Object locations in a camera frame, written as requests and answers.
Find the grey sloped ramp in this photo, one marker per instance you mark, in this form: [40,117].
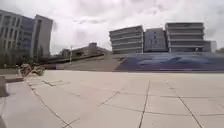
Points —
[93,63]

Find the low dark building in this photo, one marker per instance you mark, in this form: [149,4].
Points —
[88,50]

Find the tiered building with banded floors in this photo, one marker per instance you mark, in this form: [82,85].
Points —
[126,40]

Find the pale stone slab plaza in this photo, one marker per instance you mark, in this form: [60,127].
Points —
[100,93]

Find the thin pole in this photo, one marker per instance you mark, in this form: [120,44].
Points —
[70,53]

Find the wide bluish stairs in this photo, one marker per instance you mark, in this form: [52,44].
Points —
[173,61]

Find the parked bicycles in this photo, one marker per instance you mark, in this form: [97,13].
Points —
[31,70]

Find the tall grey two-block building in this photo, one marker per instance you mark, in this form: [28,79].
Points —
[20,33]

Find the low stone ledge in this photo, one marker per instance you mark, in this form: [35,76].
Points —
[13,79]

